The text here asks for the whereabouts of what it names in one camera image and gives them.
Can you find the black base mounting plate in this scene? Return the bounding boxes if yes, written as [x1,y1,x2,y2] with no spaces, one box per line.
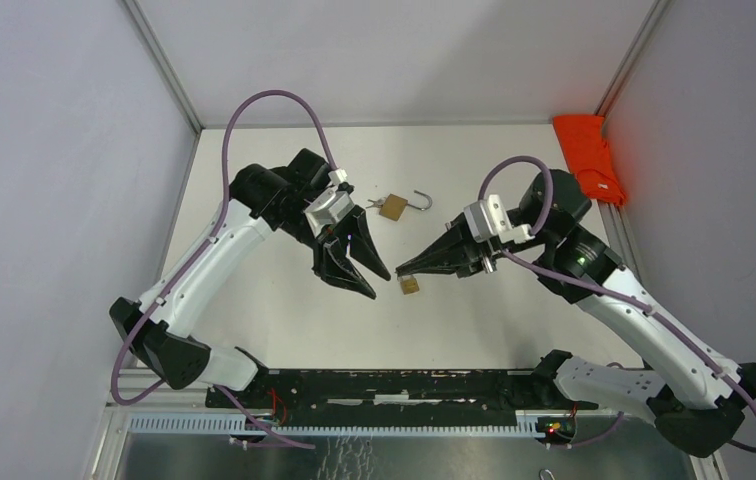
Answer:
[205,369,597,427]

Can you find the purple cable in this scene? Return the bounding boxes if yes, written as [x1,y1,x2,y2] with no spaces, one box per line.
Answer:
[477,155,756,454]
[109,89,341,450]

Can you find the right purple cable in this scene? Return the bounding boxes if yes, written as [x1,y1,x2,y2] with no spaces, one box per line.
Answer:
[477,155,756,454]

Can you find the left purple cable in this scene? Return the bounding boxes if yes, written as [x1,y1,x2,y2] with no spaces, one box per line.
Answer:
[109,89,341,450]

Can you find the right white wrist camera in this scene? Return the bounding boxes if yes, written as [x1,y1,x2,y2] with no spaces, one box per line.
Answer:
[463,194,534,243]

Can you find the small brass padlock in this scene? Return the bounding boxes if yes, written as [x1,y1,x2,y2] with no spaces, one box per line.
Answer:
[398,276,420,295]

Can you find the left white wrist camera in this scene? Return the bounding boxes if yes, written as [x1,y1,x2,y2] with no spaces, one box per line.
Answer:
[304,169,355,237]

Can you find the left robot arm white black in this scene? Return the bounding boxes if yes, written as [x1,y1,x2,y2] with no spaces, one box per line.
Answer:
[109,149,391,408]

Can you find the silver keys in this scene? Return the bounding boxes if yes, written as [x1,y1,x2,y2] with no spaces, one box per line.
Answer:
[367,198,385,210]

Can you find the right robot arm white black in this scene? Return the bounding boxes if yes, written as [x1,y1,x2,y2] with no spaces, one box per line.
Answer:
[396,169,756,458]

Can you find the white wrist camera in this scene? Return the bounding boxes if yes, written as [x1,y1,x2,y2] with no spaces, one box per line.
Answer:
[304,169,355,237]
[463,194,534,243]

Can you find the large brass padlock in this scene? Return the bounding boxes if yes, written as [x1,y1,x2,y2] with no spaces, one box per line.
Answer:
[378,190,433,221]

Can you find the orange folded cloth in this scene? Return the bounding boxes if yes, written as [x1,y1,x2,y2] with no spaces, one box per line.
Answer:
[552,114,627,207]

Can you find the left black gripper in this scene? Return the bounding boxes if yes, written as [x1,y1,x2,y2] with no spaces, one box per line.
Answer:
[280,204,392,300]

